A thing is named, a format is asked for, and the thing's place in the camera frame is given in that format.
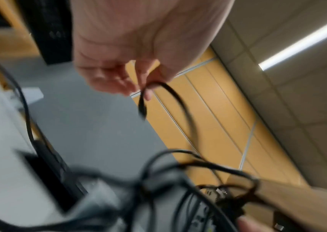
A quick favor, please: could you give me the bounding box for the person's right hand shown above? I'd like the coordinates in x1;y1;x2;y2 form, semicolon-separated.
238;216;276;232

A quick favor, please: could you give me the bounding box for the person's left hand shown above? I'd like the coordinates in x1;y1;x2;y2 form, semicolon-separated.
70;0;236;102

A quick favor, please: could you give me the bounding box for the thin black cable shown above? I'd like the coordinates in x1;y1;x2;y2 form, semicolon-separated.
137;81;202;157

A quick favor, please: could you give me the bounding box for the tangle of black cables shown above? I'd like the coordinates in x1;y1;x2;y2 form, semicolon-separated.
0;148;270;232

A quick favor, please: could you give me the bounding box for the clear plastic compartment box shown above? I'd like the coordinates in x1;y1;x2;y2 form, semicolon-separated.
66;176;130;218

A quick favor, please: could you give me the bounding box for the brown cardboard box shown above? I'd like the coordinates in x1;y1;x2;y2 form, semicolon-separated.
226;176;327;232

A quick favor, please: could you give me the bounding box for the black desktop computer tower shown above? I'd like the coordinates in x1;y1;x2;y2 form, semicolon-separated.
177;181;244;232

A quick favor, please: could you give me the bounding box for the black monitor with square stand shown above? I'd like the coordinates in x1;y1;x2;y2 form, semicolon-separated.
17;0;74;65

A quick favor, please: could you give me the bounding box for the grey desk partition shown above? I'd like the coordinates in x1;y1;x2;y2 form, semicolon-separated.
8;61;210;232

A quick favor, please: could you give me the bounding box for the yellow partition panel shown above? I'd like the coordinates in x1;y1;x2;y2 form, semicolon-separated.
0;0;310;188

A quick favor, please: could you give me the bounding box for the ceiling strip light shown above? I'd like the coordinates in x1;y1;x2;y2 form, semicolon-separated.
257;11;327;71

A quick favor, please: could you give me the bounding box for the black keyboard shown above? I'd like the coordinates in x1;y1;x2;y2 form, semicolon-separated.
15;140;89;214

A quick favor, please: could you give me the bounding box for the small white plastic bracket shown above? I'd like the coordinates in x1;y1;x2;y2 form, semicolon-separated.
10;87;44;105

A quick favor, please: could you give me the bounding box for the black desk power cable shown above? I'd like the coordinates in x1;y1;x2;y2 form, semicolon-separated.
0;46;38;148

